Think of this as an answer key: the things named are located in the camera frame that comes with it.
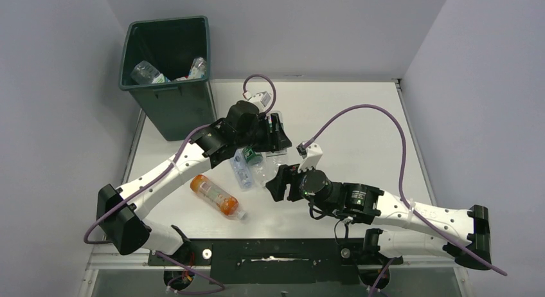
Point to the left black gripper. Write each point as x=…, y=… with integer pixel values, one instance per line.
x=272, y=141

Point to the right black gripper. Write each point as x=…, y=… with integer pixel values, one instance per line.
x=286, y=175

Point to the dark green label bottle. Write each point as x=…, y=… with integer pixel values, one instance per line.
x=257, y=165

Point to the green label green cap bottle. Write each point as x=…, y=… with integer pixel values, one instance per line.
x=275, y=159

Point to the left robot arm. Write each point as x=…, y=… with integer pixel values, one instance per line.
x=122, y=211

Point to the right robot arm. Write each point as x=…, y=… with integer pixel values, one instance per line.
x=462, y=235

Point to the dark green plastic bin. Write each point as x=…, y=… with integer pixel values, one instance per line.
x=170, y=45

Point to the blue tinted water bottle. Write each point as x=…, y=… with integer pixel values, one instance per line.
x=241, y=171

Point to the orange juice bottle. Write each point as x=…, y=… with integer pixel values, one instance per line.
x=218, y=198

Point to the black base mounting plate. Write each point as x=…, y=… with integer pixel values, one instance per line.
x=280, y=261

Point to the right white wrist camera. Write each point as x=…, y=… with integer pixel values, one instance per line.
x=310, y=155

